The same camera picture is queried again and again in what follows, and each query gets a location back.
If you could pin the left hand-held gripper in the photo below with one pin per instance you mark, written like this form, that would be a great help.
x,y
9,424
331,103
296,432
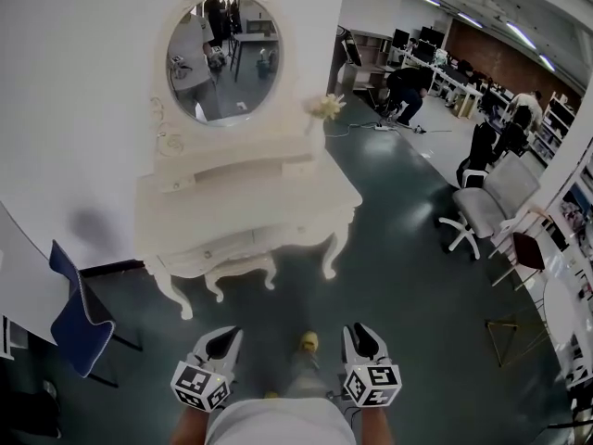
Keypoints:
x,y
199,387

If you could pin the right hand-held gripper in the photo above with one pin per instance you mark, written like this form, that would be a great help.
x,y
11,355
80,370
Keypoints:
x,y
375,385

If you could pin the white ornate dressing table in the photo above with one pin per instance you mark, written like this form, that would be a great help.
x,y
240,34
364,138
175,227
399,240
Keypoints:
x,y
250,202

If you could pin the person's left forearm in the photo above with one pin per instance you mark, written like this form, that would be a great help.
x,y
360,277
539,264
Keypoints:
x,y
187,429

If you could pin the person's right forearm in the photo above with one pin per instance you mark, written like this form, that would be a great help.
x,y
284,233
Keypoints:
x,y
374,427

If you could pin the person's right yellow shoe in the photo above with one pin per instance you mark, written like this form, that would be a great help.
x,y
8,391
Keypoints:
x,y
308,341

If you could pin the person's yellow shoe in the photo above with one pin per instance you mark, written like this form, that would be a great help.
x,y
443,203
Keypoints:
x,y
271,394
308,341

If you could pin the person's grey trousers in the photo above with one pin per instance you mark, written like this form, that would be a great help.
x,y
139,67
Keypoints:
x,y
303,369

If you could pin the person's left yellow shoe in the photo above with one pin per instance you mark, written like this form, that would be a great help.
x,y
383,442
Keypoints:
x,y
271,394

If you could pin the white carved stool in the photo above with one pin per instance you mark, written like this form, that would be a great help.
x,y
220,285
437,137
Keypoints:
x,y
241,269

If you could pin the person's white shirt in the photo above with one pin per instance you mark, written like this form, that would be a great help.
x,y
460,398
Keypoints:
x,y
278,422

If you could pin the blue upholstered chair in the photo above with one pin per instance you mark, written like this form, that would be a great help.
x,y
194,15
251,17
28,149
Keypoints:
x,y
79,336

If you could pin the grey office chair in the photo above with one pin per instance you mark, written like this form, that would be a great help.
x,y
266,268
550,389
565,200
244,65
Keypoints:
x,y
477,207

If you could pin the wooden chair with dark seat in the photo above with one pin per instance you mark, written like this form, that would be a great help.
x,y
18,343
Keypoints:
x,y
528,250

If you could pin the white desk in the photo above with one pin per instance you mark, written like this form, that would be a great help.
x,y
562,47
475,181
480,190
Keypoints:
x,y
23,276

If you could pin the white ceramic vase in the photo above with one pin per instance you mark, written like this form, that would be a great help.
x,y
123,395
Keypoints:
x,y
316,135

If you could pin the white floor power strip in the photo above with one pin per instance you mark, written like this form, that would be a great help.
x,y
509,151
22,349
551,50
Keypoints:
x,y
382,127

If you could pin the black office chair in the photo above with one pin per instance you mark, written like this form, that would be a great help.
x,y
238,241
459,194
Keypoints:
x,y
479,148

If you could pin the artificial flower bouquet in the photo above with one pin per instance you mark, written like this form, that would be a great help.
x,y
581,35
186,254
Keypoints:
x,y
326,106

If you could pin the cardboard box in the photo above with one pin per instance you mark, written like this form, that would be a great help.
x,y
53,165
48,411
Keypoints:
x,y
465,105

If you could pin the row of white office desks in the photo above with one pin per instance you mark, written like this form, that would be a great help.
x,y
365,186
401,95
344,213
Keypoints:
x,y
456,84

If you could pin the wooden open cabinet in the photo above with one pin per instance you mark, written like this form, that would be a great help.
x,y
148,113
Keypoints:
x,y
370,47

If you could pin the row of black monitors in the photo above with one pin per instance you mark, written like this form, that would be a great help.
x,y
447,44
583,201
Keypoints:
x,y
428,35

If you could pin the round table with gold frame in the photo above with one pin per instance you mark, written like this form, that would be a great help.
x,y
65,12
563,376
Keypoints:
x,y
560,308

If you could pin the oval mirror with carved frame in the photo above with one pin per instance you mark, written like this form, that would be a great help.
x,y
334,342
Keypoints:
x,y
231,86

